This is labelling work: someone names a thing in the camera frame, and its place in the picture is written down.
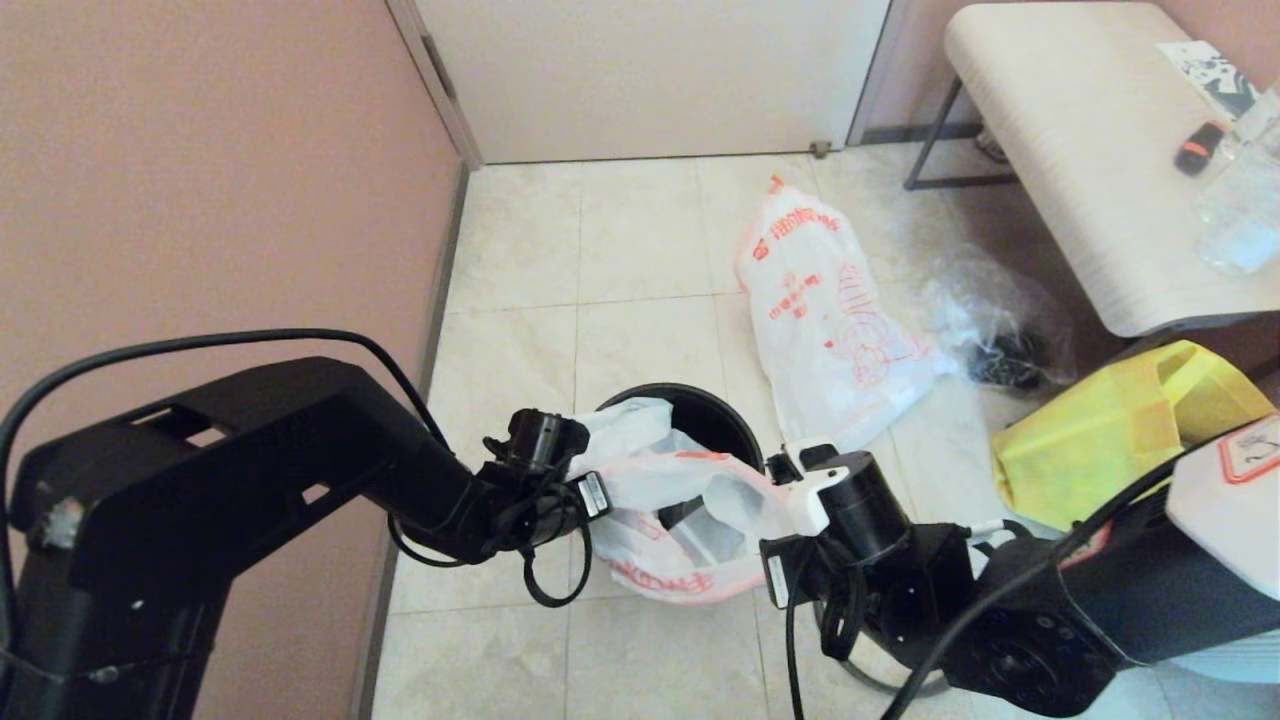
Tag thin black left camera cable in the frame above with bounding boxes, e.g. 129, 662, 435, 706
388, 480, 595, 609

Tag yellow fabric bag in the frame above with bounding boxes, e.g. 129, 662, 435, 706
990, 340, 1278, 533

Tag clear bottle with blue tint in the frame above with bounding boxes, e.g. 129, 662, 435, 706
1190, 85, 1280, 278

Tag clear plastic bag dark contents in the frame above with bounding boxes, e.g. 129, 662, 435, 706
918, 245, 1076, 393

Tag used white red liner bag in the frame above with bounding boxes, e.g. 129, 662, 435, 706
735, 175, 958, 453

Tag black round trash bin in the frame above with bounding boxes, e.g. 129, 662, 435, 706
597, 383, 767, 533

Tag black orange small device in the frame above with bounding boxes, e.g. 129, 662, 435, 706
1172, 120, 1225, 178

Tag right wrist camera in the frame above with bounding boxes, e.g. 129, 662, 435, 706
763, 443, 841, 488

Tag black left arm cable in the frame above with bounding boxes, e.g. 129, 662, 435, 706
0, 328, 453, 661

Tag beige table with metal legs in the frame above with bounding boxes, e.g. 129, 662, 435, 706
905, 3, 1280, 338

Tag white door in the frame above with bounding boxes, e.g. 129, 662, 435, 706
415, 0, 891, 166

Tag black white printed leaflet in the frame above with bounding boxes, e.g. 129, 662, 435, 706
1155, 40, 1257, 119

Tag grey bin retaining ring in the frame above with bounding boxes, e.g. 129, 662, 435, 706
815, 600, 951, 699

